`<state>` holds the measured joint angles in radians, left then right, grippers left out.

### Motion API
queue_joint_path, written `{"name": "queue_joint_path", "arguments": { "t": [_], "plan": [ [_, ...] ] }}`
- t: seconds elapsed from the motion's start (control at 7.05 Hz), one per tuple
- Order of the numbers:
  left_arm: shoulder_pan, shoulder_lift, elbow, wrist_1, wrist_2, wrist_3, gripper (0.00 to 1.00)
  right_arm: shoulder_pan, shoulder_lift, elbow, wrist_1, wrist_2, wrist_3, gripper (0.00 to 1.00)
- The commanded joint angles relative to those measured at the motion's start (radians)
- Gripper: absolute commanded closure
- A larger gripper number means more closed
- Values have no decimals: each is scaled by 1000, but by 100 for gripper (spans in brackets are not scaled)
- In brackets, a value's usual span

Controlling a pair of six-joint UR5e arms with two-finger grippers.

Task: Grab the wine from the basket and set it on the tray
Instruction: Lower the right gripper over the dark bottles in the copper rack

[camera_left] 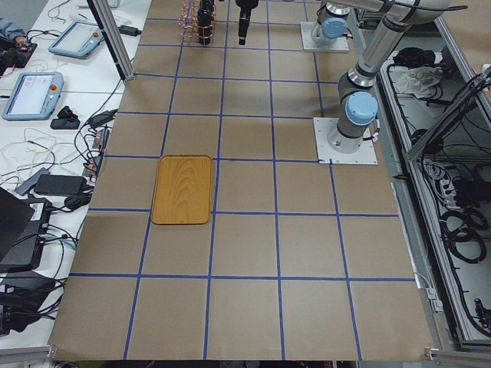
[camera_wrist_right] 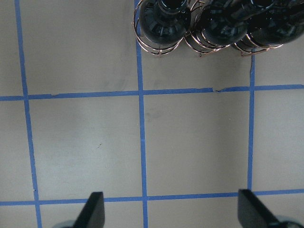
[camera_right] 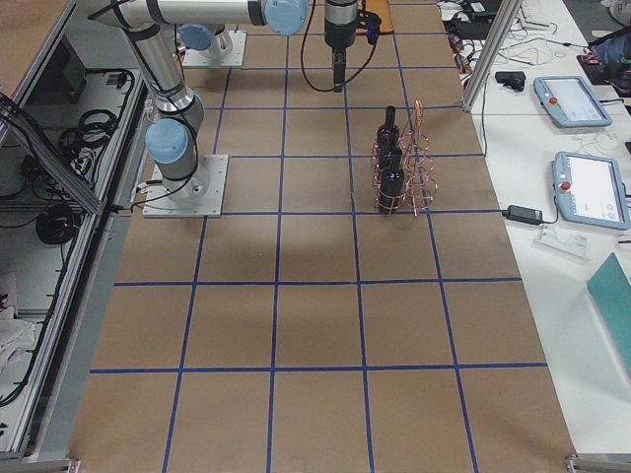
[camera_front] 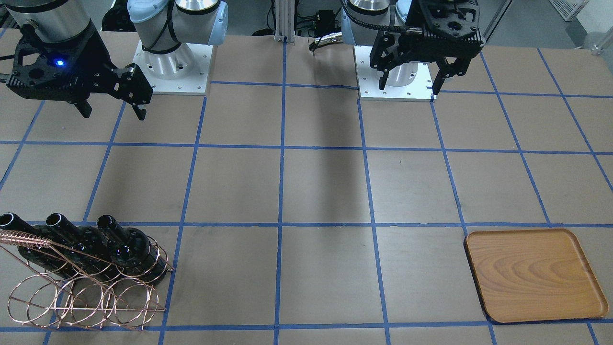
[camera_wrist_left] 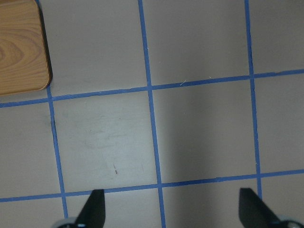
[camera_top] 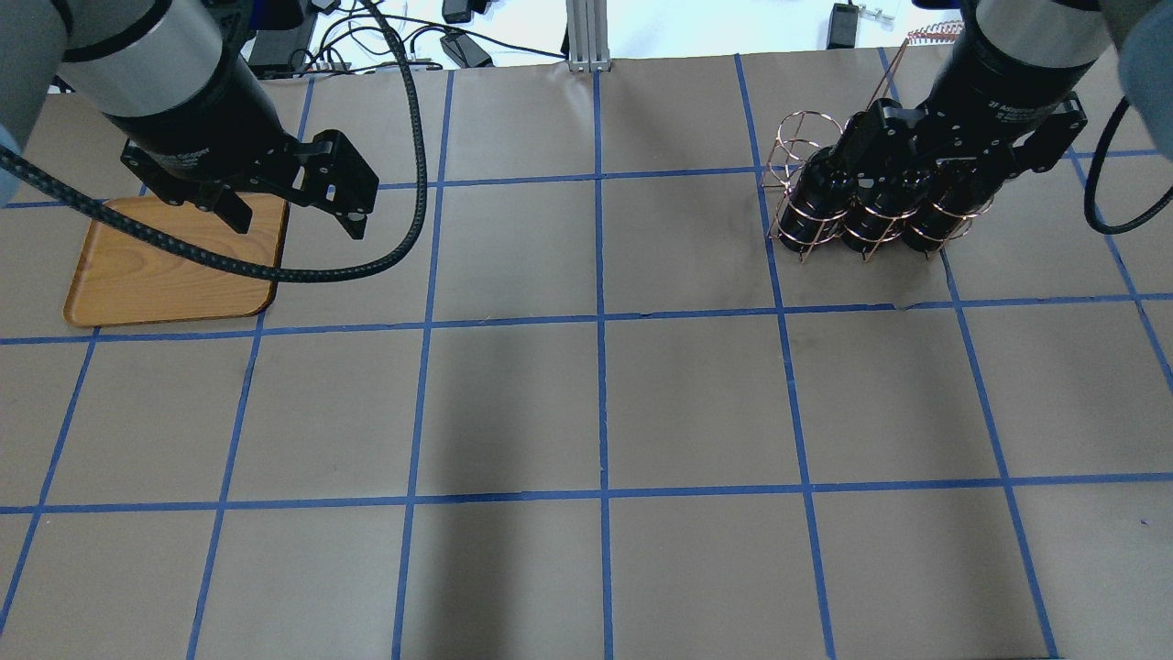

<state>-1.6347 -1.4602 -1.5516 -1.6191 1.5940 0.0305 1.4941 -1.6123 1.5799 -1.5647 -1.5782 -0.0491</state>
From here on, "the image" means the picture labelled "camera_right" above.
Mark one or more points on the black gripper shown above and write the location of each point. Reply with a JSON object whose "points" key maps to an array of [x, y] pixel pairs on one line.
{"points": [[338, 33]]}

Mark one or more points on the dark wine bottle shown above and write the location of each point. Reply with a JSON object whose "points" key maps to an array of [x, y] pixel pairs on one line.
{"points": [[389, 162], [390, 191], [388, 133]]}

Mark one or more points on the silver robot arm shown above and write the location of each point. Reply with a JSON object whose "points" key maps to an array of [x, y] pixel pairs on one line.
{"points": [[179, 108], [210, 40]]}

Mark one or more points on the wooden tray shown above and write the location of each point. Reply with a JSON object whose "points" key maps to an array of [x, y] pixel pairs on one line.
{"points": [[382, 9]]}

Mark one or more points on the small black device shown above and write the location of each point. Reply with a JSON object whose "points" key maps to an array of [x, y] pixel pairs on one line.
{"points": [[514, 80]]}

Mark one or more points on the teach pendant upper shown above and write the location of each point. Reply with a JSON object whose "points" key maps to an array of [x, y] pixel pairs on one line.
{"points": [[570, 102]]}

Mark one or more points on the teach pendant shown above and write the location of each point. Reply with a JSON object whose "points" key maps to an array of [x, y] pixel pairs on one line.
{"points": [[589, 190], [570, 102]]}

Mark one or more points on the black power adapter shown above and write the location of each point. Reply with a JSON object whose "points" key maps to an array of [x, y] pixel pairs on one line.
{"points": [[522, 214]]}

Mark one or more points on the teach pendant lower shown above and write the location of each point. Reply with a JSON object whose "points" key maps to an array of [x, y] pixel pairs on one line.
{"points": [[589, 190]]}

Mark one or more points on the clear acrylic stand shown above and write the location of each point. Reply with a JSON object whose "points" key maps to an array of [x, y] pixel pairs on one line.
{"points": [[573, 246]]}

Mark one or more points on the teal folder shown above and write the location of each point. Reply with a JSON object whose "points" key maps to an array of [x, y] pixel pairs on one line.
{"points": [[610, 289]]}

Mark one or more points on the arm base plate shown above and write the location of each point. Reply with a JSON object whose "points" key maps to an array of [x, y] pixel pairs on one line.
{"points": [[194, 60], [202, 195]]}

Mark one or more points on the copper wire bottle basket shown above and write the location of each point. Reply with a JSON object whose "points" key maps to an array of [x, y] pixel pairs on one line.
{"points": [[419, 186]]}

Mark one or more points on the aluminium frame post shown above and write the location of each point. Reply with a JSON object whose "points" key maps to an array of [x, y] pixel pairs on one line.
{"points": [[498, 32]]}

